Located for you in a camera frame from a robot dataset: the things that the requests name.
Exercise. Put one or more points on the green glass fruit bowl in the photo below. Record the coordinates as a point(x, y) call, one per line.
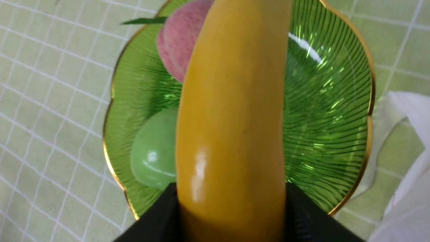
point(330, 94)

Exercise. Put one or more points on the white cloth bag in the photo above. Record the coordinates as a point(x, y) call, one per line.
point(394, 193)

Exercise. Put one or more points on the yellow banana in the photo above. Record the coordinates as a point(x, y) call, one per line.
point(229, 149)

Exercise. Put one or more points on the pink peach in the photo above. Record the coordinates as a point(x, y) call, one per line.
point(178, 35)

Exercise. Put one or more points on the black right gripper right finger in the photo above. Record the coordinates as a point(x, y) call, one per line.
point(305, 221)

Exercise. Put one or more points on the green apple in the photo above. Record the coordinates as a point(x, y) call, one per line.
point(152, 158)

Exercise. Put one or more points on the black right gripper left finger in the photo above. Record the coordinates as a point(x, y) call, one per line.
point(160, 223)

